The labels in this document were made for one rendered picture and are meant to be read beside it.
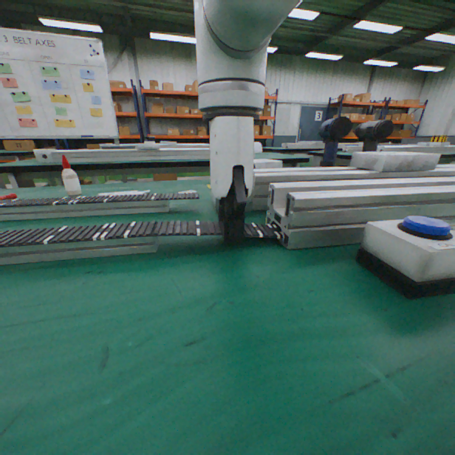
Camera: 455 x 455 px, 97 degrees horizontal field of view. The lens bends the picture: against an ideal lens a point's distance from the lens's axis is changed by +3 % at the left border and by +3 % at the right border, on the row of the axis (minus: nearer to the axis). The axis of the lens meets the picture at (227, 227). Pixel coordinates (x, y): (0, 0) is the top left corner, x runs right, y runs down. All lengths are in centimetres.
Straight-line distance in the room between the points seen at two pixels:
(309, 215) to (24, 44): 338
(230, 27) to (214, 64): 5
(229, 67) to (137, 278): 26
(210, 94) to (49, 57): 316
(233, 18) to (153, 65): 1091
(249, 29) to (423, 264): 27
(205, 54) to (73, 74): 306
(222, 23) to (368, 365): 30
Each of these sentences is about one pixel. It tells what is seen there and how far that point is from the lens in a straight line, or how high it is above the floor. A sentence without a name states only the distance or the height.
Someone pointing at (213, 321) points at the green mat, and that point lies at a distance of 21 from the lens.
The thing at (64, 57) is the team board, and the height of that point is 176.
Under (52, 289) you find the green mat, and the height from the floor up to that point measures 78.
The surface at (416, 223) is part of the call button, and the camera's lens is 30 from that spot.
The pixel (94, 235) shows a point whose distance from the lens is 34.
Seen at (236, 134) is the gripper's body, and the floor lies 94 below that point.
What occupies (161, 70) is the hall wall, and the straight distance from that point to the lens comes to 1111.
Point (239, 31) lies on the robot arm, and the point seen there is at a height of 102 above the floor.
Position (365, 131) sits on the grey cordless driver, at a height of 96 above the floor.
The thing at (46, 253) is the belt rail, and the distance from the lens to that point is 38.
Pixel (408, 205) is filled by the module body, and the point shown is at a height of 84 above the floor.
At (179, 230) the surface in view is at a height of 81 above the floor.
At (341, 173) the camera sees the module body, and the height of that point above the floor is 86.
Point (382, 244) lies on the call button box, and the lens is 30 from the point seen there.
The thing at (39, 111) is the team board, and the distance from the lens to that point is 340.
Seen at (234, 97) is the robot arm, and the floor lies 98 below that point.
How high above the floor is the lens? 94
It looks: 24 degrees down
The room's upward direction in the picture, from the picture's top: straight up
